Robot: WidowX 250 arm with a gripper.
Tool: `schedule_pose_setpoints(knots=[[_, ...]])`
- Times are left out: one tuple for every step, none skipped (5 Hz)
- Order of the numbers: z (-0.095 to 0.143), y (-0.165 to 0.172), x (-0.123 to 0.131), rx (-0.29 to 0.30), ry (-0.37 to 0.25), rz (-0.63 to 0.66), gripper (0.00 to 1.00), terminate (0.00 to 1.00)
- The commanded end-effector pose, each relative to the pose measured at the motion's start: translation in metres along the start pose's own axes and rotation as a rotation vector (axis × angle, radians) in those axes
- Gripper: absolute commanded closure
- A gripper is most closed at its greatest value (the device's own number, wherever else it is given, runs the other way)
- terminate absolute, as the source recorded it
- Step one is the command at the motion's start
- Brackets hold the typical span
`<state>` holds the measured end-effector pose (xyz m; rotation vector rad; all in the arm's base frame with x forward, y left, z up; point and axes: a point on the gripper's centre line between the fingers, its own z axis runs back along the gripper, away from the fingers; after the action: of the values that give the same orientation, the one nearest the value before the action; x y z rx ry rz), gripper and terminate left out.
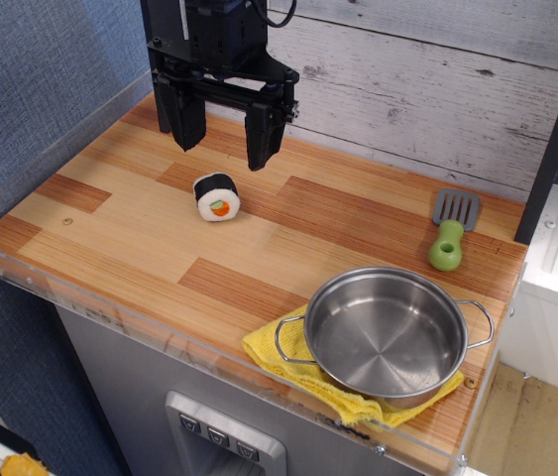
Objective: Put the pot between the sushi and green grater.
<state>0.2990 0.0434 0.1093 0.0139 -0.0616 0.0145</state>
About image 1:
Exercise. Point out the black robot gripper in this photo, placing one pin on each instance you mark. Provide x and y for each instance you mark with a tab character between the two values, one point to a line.
229	66

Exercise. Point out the stainless steel metal pot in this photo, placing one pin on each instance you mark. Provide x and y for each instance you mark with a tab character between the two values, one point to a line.
387	333

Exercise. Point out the toy sushi roll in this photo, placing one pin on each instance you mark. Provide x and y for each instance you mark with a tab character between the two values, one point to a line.
217	198

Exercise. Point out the yellow cloth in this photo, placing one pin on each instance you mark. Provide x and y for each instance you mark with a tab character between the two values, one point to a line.
281	350

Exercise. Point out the clear acrylic table guard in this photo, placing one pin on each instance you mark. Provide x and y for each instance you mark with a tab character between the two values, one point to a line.
112	232

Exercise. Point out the grey cabinet with dispenser panel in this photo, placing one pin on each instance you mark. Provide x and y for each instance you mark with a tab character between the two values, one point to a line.
172	417

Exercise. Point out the yellow object bottom left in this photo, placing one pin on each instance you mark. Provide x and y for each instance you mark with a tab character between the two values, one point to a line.
23	465

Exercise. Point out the black vertical post left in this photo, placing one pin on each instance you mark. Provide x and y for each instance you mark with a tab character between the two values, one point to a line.
166	31

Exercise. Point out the grey spatula with green handle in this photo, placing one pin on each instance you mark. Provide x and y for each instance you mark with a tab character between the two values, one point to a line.
455	213

